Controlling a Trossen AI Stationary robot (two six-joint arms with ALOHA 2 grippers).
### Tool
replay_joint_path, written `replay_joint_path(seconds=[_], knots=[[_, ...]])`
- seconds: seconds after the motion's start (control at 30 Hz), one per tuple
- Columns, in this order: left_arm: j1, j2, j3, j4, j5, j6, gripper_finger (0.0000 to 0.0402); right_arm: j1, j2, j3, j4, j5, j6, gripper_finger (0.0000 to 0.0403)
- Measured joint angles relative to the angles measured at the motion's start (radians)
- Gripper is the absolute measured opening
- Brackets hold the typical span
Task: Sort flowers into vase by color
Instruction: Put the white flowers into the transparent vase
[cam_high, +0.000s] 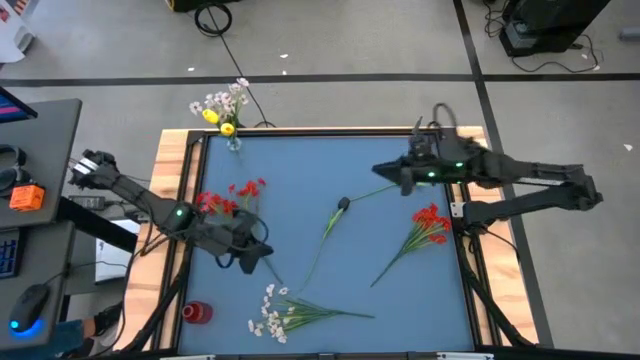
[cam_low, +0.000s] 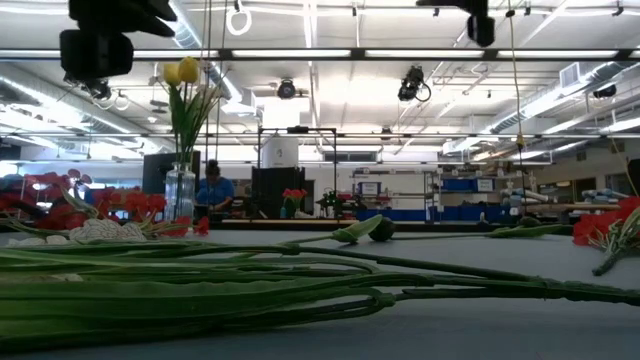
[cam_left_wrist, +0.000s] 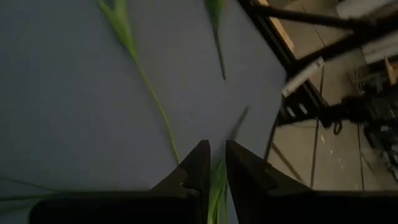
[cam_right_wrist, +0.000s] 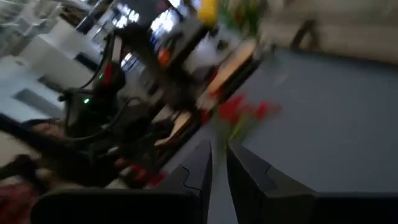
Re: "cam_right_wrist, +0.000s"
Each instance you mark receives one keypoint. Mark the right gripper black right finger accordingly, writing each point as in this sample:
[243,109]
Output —
[264,196]

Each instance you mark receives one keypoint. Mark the orange cube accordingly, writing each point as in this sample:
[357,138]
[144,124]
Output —
[164,57]

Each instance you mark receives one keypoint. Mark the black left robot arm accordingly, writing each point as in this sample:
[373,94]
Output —
[93,118]

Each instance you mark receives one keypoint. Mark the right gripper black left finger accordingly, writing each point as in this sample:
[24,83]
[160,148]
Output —
[189,193]

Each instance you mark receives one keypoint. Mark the yellow tulip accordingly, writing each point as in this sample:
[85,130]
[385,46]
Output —
[207,12]

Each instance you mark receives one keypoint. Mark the light wooden table board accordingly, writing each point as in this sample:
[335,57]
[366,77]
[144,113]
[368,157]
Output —
[230,65]

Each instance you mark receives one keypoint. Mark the red blossom spray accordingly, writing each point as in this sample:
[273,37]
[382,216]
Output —
[231,109]

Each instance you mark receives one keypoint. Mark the black frame bracket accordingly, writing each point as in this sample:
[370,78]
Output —
[303,32]

